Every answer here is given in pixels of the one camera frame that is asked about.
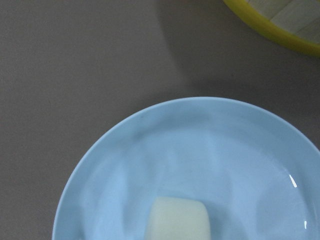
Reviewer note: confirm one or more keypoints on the light blue plate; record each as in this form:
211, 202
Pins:
257, 175

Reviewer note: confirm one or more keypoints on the yellow bamboo steamer basket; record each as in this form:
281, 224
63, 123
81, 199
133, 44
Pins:
294, 24

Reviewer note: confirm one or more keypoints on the white steamed bun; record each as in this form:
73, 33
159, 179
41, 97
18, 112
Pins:
174, 218

